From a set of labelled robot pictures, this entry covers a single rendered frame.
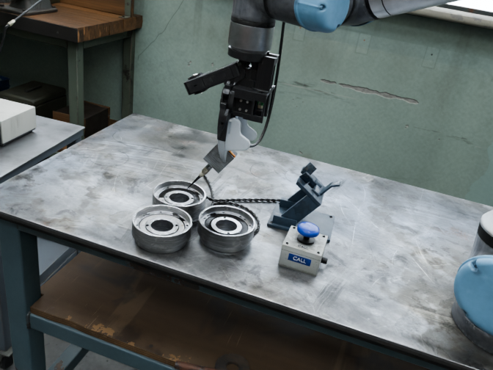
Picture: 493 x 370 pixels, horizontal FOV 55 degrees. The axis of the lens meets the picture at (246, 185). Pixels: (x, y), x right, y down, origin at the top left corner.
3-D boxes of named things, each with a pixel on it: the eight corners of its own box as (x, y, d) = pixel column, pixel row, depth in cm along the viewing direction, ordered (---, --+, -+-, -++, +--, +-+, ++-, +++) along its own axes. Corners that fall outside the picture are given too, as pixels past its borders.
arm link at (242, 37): (224, 21, 78) (238, 16, 85) (221, 50, 80) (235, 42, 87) (269, 30, 76) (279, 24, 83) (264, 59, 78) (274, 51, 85)
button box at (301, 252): (277, 265, 84) (282, 242, 82) (287, 244, 91) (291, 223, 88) (322, 279, 83) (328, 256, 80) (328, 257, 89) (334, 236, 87)
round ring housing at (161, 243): (152, 263, 80) (153, 243, 78) (120, 233, 86) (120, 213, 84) (202, 244, 87) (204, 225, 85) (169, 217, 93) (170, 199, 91)
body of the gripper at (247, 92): (260, 128, 84) (272, 59, 78) (214, 117, 85) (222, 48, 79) (270, 115, 90) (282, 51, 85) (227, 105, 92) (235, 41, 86)
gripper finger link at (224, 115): (222, 143, 85) (230, 95, 82) (214, 141, 85) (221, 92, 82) (229, 137, 89) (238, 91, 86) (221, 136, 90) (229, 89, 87)
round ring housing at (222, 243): (263, 244, 89) (267, 226, 88) (218, 261, 83) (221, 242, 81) (229, 218, 96) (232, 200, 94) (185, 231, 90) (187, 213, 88)
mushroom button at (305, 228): (290, 251, 84) (296, 227, 82) (295, 240, 88) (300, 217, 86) (312, 258, 84) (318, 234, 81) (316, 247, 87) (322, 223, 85)
